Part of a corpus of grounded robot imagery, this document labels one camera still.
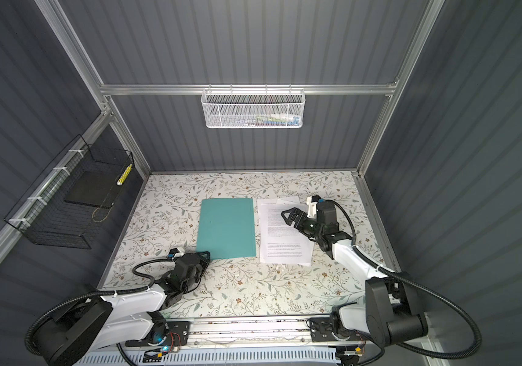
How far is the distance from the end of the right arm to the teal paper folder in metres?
0.25

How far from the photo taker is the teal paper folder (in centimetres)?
93

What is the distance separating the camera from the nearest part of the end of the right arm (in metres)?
0.64
